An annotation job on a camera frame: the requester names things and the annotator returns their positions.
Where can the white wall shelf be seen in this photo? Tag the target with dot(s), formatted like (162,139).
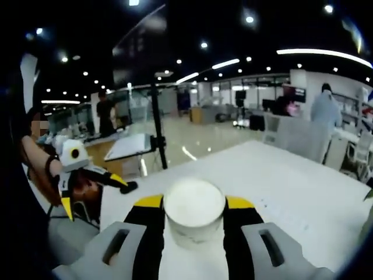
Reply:
(349,108)

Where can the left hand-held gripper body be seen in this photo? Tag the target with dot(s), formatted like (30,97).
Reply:
(75,159)

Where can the person's left hand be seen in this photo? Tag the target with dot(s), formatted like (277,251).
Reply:
(87,189)

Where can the grey desk partition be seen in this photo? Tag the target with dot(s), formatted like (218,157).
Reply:
(303,137)

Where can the white table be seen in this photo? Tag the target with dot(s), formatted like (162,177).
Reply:
(277,181)

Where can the long curved ceiling light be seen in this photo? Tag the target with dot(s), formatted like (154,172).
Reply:
(306,52)

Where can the white tilted board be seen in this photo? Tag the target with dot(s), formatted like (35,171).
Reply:
(128,147)

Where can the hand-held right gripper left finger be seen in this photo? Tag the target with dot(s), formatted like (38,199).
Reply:
(122,256)

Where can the short ceiling light strip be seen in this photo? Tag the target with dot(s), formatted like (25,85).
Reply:
(188,77)
(225,63)
(58,102)

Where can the white office chair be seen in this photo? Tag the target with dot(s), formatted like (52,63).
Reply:
(362,148)

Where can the yellow wooden box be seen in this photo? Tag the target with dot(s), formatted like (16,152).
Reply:
(195,115)

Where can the round ceiling spotlights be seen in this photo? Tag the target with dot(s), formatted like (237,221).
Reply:
(249,19)

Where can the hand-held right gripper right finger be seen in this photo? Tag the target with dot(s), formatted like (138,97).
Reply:
(256,256)

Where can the black camera on tripod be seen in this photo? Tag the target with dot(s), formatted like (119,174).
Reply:
(240,97)

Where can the small black object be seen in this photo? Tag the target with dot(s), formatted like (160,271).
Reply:
(129,187)

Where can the person's head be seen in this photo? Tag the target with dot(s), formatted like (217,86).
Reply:
(36,112)

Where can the dark wall screen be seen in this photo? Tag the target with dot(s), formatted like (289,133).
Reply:
(295,93)

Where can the white vented cabinet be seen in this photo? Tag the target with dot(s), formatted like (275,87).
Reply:
(271,129)

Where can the floral paper cup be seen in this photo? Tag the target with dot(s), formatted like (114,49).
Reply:
(193,204)

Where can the person's black clothing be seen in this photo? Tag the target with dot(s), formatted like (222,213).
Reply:
(23,218)

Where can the black tripod stand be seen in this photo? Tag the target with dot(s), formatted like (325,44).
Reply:
(157,122)

